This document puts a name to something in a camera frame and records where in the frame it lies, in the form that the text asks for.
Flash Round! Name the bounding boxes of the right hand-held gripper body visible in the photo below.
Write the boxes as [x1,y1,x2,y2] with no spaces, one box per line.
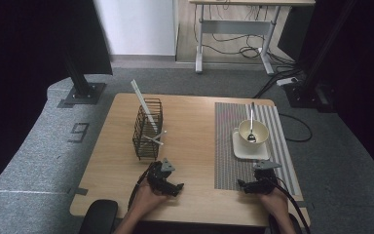
[252,160,282,196]

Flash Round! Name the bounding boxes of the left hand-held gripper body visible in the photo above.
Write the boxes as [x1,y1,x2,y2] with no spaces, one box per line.
[146,158,178,196]

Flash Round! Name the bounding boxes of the brown wire basket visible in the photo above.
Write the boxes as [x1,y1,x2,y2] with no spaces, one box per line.
[131,97,164,161]

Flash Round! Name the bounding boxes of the square white saucer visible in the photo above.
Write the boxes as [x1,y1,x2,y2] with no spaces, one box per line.
[232,127,271,161]

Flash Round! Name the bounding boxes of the person's left hand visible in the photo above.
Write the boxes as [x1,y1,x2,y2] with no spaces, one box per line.
[131,178,170,216]

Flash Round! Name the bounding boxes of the person's right hand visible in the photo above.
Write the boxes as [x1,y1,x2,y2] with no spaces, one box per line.
[259,186,290,218]

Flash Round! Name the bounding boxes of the striped woven placemat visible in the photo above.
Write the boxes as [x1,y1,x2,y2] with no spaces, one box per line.
[213,101,301,196]

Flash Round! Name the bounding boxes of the metal spoon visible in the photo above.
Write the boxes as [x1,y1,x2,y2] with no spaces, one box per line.
[246,101,257,144]

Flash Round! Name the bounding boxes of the cream cup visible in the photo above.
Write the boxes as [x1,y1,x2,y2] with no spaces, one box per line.
[238,119,270,148]

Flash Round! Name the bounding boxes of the black stand with dark base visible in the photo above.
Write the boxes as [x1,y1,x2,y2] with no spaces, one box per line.
[283,0,358,114]

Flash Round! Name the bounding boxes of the white power strip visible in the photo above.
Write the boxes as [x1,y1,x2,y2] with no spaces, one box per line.
[276,76,299,87]

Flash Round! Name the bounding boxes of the black curtain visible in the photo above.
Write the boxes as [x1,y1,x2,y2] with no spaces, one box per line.
[0,0,114,199]
[277,0,374,186]

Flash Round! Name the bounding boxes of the white-legged desk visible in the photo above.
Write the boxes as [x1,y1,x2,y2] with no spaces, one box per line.
[188,0,317,76]

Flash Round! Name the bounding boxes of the left hand-held gripper cable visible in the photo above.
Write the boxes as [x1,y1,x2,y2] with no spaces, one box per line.
[127,161,155,211]

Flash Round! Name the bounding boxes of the hand-held gripper cable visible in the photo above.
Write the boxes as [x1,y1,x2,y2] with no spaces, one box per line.
[271,177,312,234]
[127,161,155,211]

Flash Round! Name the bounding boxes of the right hand-held gripper cable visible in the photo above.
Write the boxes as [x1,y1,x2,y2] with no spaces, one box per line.
[271,177,312,234]

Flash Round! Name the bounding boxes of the black looped floor cable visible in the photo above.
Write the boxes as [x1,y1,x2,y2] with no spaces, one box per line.
[278,112,314,143]

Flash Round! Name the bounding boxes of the black cables on floor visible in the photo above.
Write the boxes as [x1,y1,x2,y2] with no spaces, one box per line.
[252,52,306,99]

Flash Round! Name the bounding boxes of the black stand with base plate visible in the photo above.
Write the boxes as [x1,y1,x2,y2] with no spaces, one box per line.
[57,48,107,109]

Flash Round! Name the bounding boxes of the black cable tangle under desk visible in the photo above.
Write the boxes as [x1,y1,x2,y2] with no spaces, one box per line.
[193,4,265,60]

